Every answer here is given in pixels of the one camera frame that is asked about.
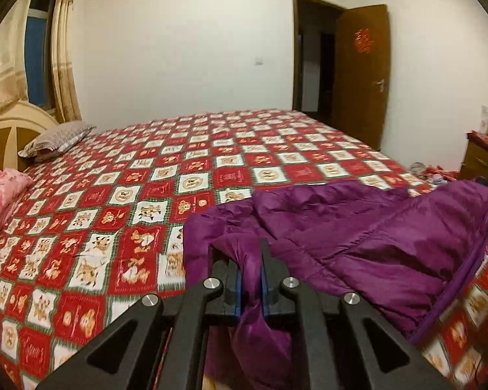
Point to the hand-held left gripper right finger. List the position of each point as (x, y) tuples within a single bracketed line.
[(265, 296)]

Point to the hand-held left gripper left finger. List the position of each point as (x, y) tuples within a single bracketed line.
[(236, 292)]

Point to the purple hooded puffer jacket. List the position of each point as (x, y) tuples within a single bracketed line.
[(349, 231)]

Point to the pile of colourful clothes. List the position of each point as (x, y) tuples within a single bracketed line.
[(431, 172)]

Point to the brown wooden dresser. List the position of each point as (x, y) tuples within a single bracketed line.
[(478, 158)]

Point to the pink box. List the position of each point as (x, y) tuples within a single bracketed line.
[(478, 135)]

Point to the bed with red patterned sheet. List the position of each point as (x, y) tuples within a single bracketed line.
[(146, 170)]

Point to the brown wooden door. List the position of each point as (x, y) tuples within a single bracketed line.
[(358, 101)]

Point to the red paper door decoration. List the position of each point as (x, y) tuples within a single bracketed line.
[(362, 40)]

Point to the striped pillow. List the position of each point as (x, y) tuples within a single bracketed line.
[(61, 136)]

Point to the pink floral quilt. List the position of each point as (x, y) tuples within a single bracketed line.
[(4, 191)]

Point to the cream wooden headboard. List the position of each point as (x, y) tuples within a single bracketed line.
[(24, 115)]

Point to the narrow beige floral curtain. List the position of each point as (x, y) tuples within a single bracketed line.
[(65, 48)]

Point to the window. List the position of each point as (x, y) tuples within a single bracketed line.
[(36, 57)]

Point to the wide beige floral curtain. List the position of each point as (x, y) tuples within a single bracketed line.
[(4, 69)]

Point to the dark wooden door frame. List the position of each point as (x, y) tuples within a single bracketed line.
[(296, 48)]

